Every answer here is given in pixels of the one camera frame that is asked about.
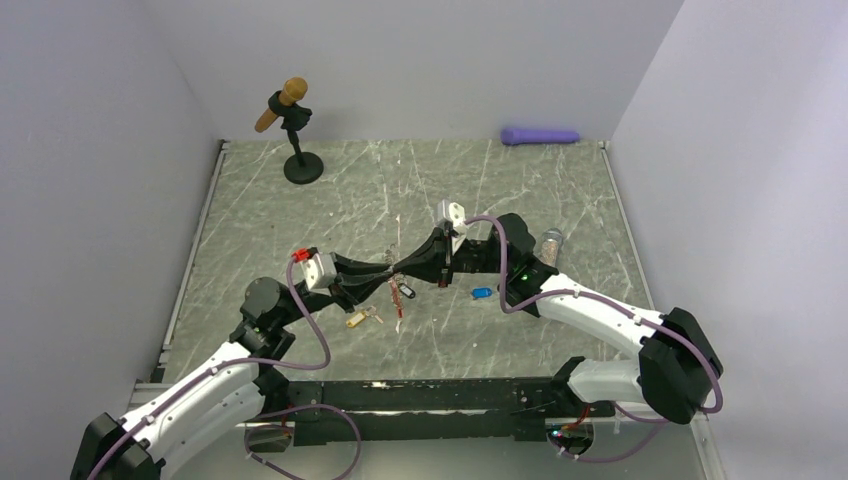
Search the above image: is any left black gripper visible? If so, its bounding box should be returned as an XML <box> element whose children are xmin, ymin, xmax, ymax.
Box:
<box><xmin>276</xmin><ymin>251</ymin><xmax>393</xmax><ymax>327</ymax></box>

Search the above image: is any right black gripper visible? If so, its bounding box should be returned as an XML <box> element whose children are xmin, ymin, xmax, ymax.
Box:
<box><xmin>393</xmin><ymin>228</ymin><xmax>511</xmax><ymax>289</ymax></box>

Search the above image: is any red handled metal keyring holder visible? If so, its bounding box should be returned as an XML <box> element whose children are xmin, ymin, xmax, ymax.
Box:
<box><xmin>382</xmin><ymin>244</ymin><xmax>404</xmax><ymax>323</ymax></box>

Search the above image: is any yellow tagged key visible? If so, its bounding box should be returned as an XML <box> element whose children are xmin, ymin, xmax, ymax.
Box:
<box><xmin>345</xmin><ymin>306</ymin><xmax>384</xmax><ymax>328</ymax></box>

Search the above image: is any blue tagged key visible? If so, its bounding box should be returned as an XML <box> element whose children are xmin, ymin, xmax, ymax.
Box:
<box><xmin>471</xmin><ymin>287</ymin><xmax>493</xmax><ymax>299</ymax></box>

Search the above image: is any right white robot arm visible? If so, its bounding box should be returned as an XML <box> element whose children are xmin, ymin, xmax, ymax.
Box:
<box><xmin>393</xmin><ymin>213</ymin><xmax>725</xmax><ymax>424</ymax></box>

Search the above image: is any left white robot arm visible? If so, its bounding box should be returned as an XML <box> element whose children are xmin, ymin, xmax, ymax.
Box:
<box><xmin>70</xmin><ymin>248</ymin><xmax>394</xmax><ymax>479</ymax></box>

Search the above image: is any black microphone stand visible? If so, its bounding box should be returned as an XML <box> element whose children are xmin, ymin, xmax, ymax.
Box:
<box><xmin>282</xmin><ymin>129</ymin><xmax>324</xmax><ymax>185</ymax></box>

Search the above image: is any purple cylinder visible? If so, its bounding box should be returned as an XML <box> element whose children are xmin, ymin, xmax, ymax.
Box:
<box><xmin>499</xmin><ymin>127</ymin><xmax>581</xmax><ymax>146</ymax></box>

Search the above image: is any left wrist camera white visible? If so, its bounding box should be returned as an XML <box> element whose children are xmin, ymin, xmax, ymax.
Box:
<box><xmin>291</xmin><ymin>247</ymin><xmax>338</xmax><ymax>291</ymax></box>

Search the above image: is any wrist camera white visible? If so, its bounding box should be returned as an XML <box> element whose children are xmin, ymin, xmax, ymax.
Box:
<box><xmin>291</xmin><ymin>247</ymin><xmax>338</xmax><ymax>291</ymax></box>
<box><xmin>435</xmin><ymin>199</ymin><xmax>468</xmax><ymax>254</ymax></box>

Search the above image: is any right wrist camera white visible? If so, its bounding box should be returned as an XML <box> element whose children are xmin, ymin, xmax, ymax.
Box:
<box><xmin>435</xmin><ymin>199</ymin><xmax>468</xmax><ymax>254</ymax></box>

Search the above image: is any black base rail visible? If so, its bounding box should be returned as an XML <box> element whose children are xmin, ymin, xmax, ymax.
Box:
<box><xmin>256</xmin><ymin>377</ymin><xmax>614</xmax><ymax>446</ymax></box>

